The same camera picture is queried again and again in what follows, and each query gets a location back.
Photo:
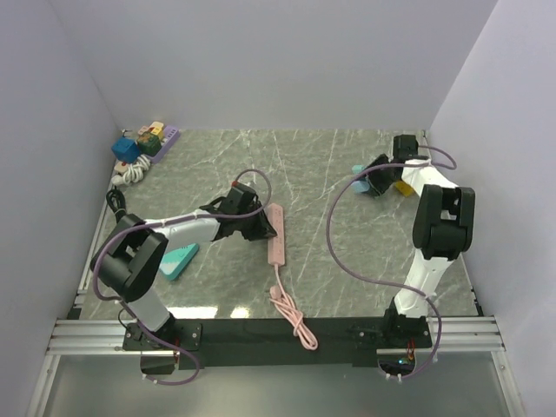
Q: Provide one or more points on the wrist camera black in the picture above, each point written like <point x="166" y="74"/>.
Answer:
<point x="238" y="200"/>
<point x="405" y="148"/>

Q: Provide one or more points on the yellow cube socket adapter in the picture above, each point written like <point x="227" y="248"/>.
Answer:
<point x="405" y="189"/>

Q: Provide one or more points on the dark green cube socket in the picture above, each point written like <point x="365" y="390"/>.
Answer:
<point x="149" y="144"/>

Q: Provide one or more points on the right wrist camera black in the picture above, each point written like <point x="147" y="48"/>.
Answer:
<point x="405" y="148"/>

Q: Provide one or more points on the teal blue plug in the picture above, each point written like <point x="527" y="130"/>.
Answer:
<point x="356" y="169"/>

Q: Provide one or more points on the yellow white plug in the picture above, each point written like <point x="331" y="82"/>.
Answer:
<point x="156" y="128"/>

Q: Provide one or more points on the blue cube socket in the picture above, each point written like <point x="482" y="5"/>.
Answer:
<point x="126" y="150"/>

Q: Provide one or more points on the pink power strip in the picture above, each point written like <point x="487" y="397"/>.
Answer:
<point x="280" y="298"/>

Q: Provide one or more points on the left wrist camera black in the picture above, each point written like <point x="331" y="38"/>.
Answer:
<point x="238" y="200"/>

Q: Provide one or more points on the aluminium rail frame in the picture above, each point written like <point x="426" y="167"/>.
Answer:
<point x="87" y="374"/>

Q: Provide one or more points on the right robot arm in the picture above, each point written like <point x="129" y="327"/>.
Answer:
<point x="442" y="230"/>

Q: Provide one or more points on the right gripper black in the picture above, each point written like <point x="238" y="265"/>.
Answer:
<point x="375" y="182"/>

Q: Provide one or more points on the teal power strip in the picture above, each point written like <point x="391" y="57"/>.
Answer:
<point x="174" y="263"/>

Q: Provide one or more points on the light blue plug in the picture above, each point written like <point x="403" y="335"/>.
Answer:
<point x="361" y="187"/>

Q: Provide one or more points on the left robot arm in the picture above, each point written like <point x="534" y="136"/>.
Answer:
<point x="129" y="259"/>

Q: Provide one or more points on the purple power strip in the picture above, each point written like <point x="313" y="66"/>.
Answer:
<point x="170" y="134"/>

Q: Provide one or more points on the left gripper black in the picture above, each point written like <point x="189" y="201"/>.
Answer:
<point x="262" y="228"/>

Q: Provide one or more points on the black mounting base bar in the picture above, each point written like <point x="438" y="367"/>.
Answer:
<point x="270" y="342"/>

